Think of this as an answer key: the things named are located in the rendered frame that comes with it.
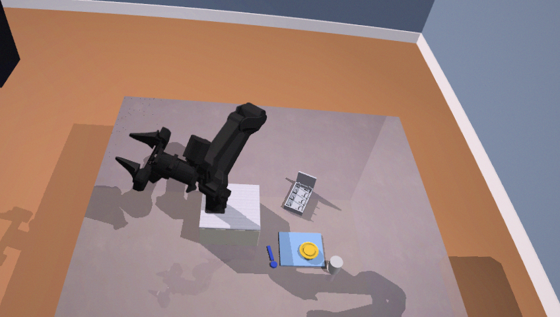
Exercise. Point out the light blue flat square mat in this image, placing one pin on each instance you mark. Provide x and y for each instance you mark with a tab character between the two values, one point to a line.
289	247

